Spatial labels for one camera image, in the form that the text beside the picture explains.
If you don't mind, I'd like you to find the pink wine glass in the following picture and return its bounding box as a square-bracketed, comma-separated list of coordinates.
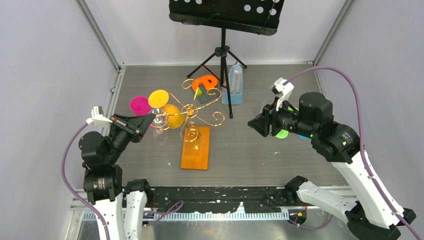
[129, 95, 152, 117]

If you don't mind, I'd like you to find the blue wine glass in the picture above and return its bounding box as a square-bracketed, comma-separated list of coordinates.
[298, 134, 310, 140]

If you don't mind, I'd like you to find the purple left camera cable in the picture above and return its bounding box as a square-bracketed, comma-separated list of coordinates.
[61, 122, 112, 240]

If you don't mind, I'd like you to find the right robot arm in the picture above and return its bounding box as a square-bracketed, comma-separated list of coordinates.
[248, 92, 416, 240]

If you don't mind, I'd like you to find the orange ring toy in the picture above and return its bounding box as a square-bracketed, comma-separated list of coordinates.
[191, 74, 218, 92]

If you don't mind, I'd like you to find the purple camera cable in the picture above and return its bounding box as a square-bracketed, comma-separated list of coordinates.
[284, 66, 423, 240]
[61, 122, 112, 240]

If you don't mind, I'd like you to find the clear wine glass front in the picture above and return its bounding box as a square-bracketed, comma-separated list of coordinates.
[262, 98, 274, 108]

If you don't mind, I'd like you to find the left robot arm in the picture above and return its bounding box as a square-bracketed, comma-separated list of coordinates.
[78, 112, 155, 240]

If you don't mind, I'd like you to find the grey building plate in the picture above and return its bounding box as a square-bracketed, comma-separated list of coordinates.
[195, 85, 221, 105]

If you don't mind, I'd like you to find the clear wine glass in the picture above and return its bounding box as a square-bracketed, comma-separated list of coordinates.
[150, 108, 169, 134]
[262, 98, 274, 108]

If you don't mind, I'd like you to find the green wine glass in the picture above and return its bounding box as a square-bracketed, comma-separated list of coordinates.
[275, 107, 294, 139]

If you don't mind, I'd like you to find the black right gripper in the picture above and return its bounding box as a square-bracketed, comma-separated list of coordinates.
[247, 95, 317, 139]

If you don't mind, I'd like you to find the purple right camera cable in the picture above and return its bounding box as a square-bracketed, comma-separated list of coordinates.
[284, 66, 423, 240]

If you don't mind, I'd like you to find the black music stand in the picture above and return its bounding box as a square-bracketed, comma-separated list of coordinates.
[168, 0, 286, 119]

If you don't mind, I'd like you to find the orange wine glass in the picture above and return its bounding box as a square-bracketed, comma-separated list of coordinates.
[148, 89, 183, 129]

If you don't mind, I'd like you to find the gold wire wine glass rack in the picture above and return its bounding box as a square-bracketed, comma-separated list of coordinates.
[166, 78, 225, 171]

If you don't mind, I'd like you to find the clear wine glass back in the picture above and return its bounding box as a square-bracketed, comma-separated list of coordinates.
[150, 108, 169, 134]

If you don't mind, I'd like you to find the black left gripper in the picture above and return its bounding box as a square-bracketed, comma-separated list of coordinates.
[105, 111, 155, 162]

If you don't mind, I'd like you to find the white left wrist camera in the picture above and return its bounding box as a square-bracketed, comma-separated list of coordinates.
[86, 105, 113, 128]

